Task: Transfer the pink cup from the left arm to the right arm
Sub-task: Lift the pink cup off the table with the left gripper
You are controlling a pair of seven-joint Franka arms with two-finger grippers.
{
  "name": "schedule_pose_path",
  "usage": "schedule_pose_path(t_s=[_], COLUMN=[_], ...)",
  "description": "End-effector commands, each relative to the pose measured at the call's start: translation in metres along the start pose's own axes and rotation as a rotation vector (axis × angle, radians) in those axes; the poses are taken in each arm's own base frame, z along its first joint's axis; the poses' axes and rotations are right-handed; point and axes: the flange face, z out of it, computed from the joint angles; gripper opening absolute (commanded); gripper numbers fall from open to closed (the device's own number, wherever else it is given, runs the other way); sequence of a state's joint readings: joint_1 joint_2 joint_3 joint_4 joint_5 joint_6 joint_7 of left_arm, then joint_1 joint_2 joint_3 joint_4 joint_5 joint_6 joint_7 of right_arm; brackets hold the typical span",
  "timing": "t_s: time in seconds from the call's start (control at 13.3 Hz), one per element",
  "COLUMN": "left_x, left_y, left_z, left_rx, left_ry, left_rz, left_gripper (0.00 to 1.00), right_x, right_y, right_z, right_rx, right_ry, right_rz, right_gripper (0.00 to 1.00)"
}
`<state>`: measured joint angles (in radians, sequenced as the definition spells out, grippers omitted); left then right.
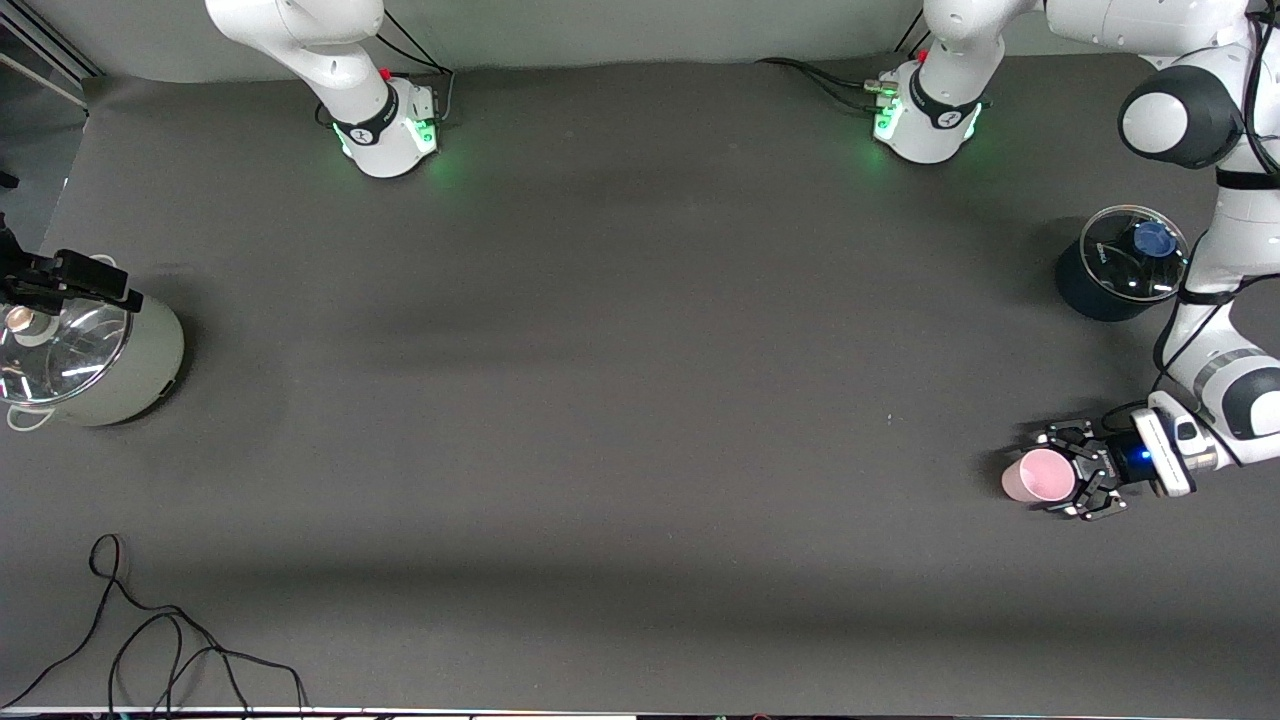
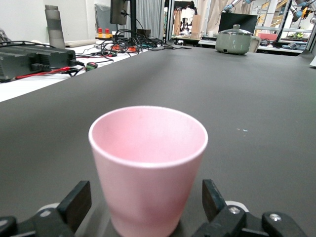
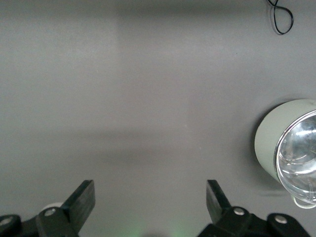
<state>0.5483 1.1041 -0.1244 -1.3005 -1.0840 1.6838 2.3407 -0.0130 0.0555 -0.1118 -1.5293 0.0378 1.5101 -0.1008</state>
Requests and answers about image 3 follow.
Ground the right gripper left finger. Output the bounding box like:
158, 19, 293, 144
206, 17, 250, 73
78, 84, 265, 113
0, 179, 96, 237

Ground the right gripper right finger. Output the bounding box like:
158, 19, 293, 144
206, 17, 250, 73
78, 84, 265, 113
198, 179, 312, 237

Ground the grey-green cooking pot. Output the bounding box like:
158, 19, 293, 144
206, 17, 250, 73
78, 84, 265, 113
254, 99, 316, 209

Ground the dark grey table mat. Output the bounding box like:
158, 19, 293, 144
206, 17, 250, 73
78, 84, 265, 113
0, 0, 316, 237

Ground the thin black loose cable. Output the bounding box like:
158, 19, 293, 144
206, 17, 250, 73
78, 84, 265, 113
266, 0, 294, 35

